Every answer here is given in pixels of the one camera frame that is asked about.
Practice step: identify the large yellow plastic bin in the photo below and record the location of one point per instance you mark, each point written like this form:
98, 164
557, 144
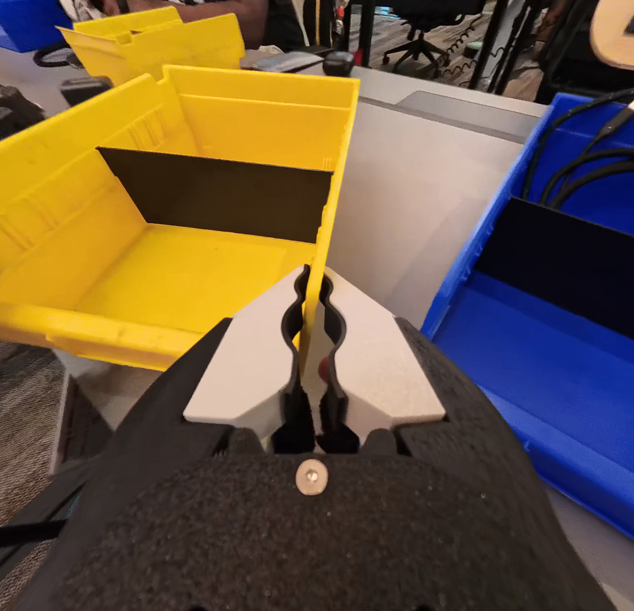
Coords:
173, 274

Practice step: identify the black panel with wooden rim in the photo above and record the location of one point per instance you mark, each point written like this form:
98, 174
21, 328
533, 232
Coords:
607, 31

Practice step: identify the black box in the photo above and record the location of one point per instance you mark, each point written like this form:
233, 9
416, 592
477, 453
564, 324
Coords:
84, 89

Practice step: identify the dark flat object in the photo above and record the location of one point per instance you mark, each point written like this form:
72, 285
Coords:
282, 62

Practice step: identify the small black device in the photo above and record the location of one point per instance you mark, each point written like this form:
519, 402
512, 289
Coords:
338, 62

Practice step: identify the black bin divider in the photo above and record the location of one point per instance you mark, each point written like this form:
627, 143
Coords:
223, 194
559, 254

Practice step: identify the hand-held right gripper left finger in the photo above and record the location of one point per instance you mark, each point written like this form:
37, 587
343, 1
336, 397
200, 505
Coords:
242, 368

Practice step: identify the dark cloth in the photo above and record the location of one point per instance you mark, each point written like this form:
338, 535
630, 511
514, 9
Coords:
17, 110

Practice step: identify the small blue plastic bin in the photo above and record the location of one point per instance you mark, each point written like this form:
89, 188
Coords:
24, 21

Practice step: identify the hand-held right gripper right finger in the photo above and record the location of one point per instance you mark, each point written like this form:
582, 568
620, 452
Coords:
386, 368

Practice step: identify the grey desk pad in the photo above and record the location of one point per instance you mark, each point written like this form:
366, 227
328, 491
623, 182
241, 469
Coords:
460, 113

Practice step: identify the black office chair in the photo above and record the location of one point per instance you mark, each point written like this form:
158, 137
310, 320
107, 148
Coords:
421, 11

